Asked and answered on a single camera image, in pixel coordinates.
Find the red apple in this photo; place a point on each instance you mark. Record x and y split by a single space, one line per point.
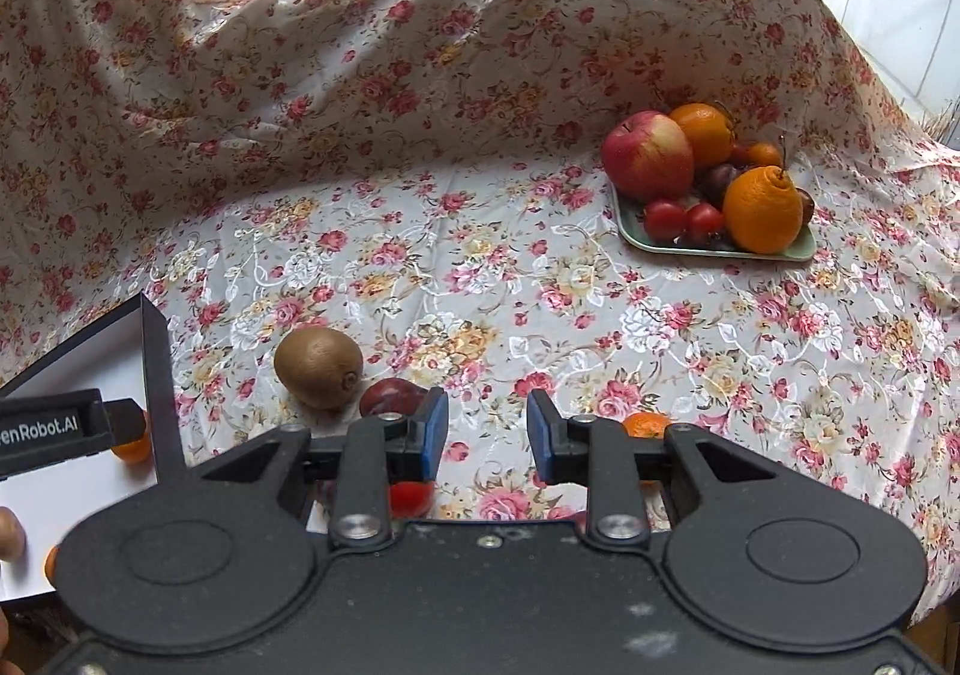
645 154

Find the green tray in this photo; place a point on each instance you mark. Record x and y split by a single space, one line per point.
806 247

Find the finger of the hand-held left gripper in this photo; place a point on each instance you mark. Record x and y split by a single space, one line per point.
124 424

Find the bumpy orange with stem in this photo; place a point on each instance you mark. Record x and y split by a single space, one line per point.
763 210

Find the small orange mandarin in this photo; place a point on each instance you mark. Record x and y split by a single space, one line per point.
133 453
645 426
765 155
51 562

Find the round orange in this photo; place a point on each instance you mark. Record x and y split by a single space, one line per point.
705 131

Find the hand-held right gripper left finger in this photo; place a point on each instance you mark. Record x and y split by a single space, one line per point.
433 436

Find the floral cloth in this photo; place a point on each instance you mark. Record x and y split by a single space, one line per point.
450 120

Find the brown kiwi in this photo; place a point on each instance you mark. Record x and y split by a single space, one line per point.
9 532
315 364

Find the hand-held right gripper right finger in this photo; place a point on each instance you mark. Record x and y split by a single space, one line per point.
541 439

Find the dark red plum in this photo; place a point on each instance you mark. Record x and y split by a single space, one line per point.
390 397
805 206
716 184
739 154

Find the black box with white interior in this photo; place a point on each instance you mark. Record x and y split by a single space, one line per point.
75 360

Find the red cherry tomato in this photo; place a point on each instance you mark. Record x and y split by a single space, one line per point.
411 497
664 219
703 221

